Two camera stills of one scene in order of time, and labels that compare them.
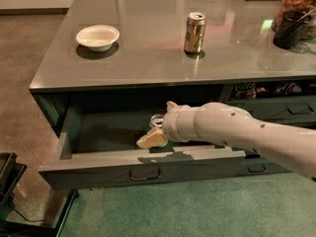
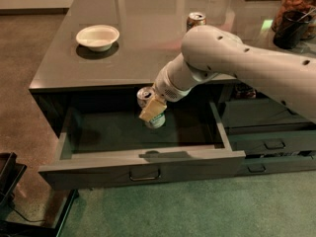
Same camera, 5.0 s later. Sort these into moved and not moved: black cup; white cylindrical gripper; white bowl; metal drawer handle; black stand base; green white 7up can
Moved: green white 7up can; white cylindrical gripper
Not moved: black stand base; black cup; white bowl; metal drawer handle
